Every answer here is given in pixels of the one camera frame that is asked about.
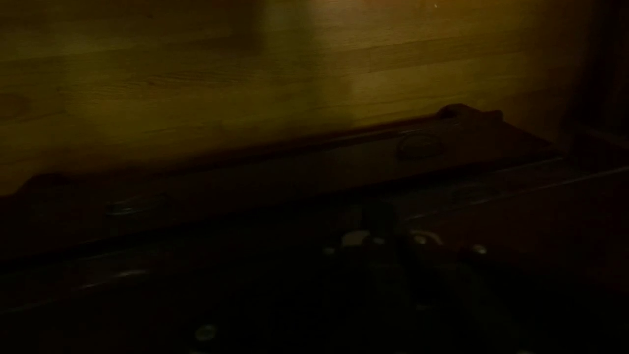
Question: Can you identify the dark wooden slant-front dresser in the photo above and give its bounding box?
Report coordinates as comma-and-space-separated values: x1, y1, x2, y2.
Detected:
0, 155, 629, 354

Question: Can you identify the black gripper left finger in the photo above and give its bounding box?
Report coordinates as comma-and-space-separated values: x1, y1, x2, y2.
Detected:
292, 198, 398, 354

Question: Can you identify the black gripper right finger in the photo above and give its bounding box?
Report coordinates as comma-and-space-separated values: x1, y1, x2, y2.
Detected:
394, 228, 538, 354

